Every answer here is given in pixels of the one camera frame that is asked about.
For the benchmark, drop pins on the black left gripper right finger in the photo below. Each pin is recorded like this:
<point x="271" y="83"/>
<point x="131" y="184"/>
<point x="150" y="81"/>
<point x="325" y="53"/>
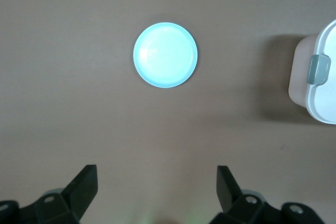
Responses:
<point x="229" y="195"/>

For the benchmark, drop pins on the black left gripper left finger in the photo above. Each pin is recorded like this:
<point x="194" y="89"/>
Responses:
<point x="80" y="192"/>

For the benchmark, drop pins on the brown table mat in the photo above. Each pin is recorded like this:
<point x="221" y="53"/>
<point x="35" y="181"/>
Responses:
<point x="78" y="103"/>

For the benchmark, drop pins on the white pink lunch box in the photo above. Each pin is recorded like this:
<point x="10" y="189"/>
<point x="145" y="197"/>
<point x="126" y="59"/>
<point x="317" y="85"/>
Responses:
<point x="323" y="103"/>

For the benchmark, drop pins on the light blue round plate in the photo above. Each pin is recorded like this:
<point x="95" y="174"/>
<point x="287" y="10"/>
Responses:
<point x="165" y="54"/>

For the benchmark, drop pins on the grey lunch box clip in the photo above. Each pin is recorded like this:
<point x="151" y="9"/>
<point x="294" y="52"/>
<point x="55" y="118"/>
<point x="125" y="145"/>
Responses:
<point x="318" y="69"/>

